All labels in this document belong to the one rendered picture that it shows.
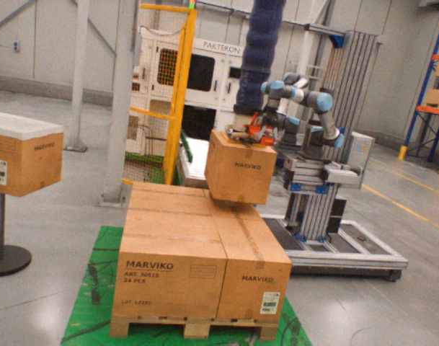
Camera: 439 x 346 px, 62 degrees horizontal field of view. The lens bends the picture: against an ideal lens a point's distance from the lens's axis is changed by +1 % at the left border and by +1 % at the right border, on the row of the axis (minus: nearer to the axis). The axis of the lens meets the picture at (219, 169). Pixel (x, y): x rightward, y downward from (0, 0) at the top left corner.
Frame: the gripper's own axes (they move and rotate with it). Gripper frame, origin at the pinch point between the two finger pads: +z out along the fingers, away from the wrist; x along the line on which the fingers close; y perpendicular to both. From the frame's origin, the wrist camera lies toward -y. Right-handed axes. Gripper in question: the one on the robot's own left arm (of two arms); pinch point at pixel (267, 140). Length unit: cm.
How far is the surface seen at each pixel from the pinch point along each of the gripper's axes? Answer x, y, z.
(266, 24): 1, 48, -71
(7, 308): 140, -9, 119
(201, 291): 31, -30, 88
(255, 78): 1, 50, -35
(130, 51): 98, 167, -39
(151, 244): 62, -20, 65
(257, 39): 5, 50, -60
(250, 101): 2, 50, -18
